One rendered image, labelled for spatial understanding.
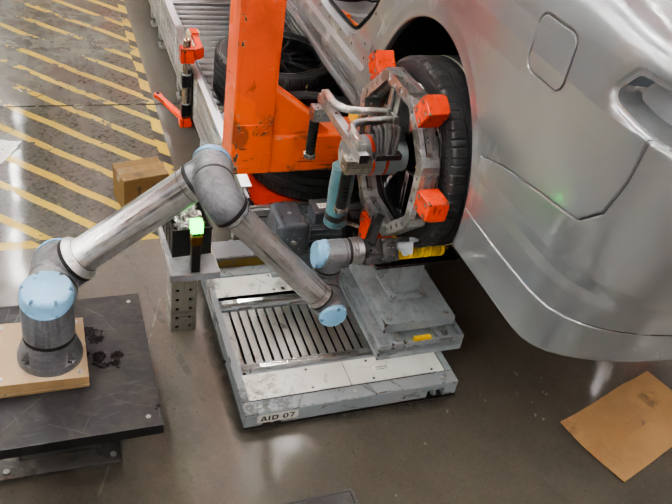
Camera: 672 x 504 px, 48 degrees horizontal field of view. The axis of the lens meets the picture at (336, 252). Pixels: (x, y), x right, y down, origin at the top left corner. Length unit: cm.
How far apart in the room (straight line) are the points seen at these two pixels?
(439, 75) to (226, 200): 81
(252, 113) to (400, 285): 87
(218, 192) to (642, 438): 189
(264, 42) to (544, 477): 182
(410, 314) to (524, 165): 105
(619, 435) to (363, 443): 100
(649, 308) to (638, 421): 129
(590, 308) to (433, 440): 103
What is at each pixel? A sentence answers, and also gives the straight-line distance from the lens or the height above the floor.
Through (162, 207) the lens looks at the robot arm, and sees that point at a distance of 225.
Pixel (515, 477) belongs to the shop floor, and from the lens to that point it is 280.
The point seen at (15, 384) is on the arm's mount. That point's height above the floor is 35.
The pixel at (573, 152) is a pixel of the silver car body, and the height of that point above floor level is 130.
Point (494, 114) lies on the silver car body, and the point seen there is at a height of 122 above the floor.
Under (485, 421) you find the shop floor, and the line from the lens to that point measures 292.
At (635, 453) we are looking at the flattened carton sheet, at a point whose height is 1.
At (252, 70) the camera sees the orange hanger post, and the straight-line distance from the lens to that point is 278.
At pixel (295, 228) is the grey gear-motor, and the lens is 294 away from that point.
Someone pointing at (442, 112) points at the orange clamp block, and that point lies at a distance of 230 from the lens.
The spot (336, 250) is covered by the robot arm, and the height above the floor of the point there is 66.
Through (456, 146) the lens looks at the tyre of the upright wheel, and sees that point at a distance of 234.
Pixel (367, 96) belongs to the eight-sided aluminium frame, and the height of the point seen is 96.
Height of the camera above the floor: 210
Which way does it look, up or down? 37 degrees down
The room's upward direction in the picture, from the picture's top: 10 degrees clockwise
